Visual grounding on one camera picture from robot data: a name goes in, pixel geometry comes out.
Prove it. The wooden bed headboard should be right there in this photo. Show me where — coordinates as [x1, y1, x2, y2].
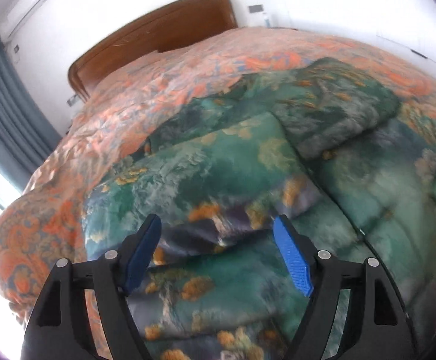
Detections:
[68, 0, 239, 102]

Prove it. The white built-in wardrobe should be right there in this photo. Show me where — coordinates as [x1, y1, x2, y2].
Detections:
[278, 0, 436, 79]

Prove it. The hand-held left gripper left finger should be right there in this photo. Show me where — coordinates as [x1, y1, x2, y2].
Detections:
[22, 214, 162, 360]

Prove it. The white air conditioner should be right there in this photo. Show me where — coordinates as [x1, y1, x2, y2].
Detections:
[2, 0, 59, 40]

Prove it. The blue-grey curtain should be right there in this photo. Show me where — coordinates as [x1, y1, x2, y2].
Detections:
[0, 34, 63, 196]

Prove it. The orange floral quilt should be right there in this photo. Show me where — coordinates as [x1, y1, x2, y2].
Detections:
[0, 26, 436, 316]

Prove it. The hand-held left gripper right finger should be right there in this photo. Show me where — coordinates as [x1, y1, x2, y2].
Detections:
[273, 215, 419, 360]

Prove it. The green printed padded jacket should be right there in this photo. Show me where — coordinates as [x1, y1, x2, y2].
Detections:
[83, 57, 436, 360]

